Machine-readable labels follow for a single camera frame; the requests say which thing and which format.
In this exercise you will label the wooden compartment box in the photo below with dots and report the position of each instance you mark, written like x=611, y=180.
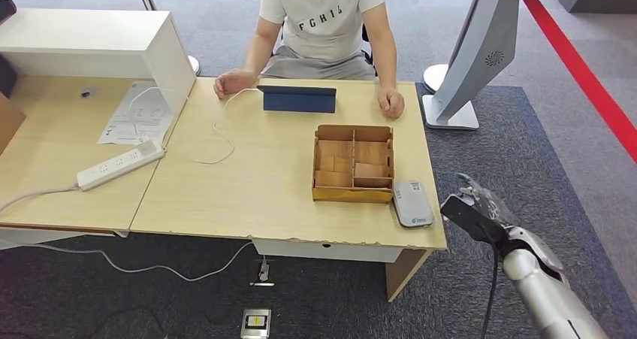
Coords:
x=351, y=195

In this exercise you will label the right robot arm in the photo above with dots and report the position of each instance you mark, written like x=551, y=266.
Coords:
x=542, y=287

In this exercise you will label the person's left forearm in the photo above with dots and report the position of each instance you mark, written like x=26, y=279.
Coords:
x=385, y=58

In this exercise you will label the person's right forearm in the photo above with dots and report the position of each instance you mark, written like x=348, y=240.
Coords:
x=256, y=53

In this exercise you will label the person's left hand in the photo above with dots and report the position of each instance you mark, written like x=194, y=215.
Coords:
x=391, y=102

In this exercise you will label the person's hand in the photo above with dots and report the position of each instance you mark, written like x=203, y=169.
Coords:
x=391, y=102
x=231, y=83

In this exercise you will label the grey card reader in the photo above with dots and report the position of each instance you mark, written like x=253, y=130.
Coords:
x=412, y=205

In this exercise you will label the person's right hand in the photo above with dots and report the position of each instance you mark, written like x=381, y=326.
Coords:
x=231, y=83

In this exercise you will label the person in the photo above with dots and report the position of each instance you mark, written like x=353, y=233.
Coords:
x=323, y=23

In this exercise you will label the dark blue tablet case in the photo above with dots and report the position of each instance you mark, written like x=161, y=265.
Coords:
x=298, y=102

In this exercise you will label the light wooden desk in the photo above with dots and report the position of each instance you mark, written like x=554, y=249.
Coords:
x=50, y=147
x=259, y=177

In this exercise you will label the white desk drawer panel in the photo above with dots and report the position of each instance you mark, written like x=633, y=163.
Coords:
x=328, y=251

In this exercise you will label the floor outlet with plug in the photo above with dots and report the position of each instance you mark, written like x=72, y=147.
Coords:
x=263, y=272

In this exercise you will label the white round stand base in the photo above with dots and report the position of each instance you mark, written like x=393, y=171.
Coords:
x=434, y=78

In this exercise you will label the silver floor socket box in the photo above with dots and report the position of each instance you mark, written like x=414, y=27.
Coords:
x=255, y=322

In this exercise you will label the dark grey floor mat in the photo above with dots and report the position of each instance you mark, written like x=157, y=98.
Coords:
x=497, y=152

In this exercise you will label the clear plastic film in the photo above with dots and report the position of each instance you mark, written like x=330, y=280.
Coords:
x=492, y=205

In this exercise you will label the printed paper sheet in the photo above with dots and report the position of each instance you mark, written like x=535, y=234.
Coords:
x=134, y=117

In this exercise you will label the grey kiosk display stand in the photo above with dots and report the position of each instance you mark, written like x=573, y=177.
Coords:
x=477, y=53

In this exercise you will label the white power strip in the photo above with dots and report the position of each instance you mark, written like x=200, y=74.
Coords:
x=119, y=165

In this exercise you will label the white counter shelf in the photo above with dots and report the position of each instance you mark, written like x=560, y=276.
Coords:
x=74, y=33

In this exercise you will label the black device on counter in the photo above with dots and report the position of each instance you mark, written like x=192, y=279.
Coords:
x=6, y=9

